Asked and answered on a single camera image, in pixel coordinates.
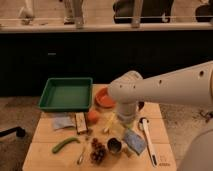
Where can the grey cloth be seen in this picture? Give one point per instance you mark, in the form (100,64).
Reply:
(62,122)

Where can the orange fruit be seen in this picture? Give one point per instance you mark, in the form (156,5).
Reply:
(93,116)

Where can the green plastic tray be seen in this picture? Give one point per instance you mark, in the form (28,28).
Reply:
(67,94)

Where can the bunch of dark grapes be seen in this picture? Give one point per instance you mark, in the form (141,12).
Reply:
(98,152)

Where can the orange plastic bowl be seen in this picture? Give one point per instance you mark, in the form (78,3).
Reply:
(103,99)

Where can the yellow banana toy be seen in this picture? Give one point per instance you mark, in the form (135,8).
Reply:
(109,123)

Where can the dark red bowl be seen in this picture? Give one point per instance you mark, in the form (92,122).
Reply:
(140,105)

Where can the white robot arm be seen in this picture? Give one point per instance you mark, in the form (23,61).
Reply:
(192,86)

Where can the green cucumber toy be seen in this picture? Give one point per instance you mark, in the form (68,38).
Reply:
(63,143)

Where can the blue sponge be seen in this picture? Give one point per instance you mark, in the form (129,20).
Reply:
(134,141)

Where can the black office chair base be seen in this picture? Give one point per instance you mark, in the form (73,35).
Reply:
(19,131)

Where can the metal spoon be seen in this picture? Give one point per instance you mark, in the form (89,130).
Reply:
(81,157)

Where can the small metal cup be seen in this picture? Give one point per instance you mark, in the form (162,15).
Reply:
(114,146)

